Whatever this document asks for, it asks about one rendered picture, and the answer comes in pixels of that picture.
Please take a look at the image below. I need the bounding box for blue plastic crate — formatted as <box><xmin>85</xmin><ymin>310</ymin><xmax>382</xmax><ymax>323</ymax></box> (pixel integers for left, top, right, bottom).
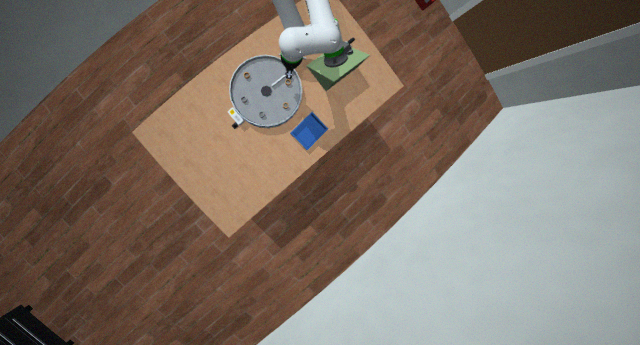
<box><xmin>290</xmin><ymin>113</ymin><xmax>327</xmax><ymax>150</ymax></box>

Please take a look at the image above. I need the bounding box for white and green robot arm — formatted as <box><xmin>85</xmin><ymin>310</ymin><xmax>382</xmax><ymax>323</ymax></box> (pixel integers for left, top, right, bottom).
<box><xmin>272</xmin><ymin>0</ymin><xmax>355</xmax><ymax>68</ymax></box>

